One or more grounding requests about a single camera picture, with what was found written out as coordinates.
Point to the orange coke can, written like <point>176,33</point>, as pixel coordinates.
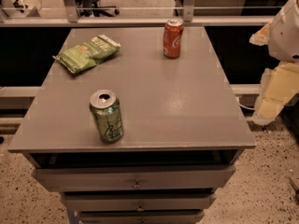
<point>173,31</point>

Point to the top grey drawer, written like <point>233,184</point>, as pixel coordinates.
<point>134,178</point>

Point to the green chip bag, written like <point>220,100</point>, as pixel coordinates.
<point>87,55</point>

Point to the green soda can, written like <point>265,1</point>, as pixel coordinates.
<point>106,110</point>

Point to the grey drawer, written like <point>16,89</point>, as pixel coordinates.
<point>147,217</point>
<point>134,178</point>
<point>138,202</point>

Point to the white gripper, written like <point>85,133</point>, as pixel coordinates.
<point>286,36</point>

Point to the middle grey drawer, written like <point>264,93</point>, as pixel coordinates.
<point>138,202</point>

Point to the bottom grey drawer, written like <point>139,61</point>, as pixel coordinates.
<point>147,217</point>

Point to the metal railing frame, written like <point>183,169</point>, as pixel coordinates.
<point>63,13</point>

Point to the grey drawer cabinet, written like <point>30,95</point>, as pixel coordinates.
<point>175,112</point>

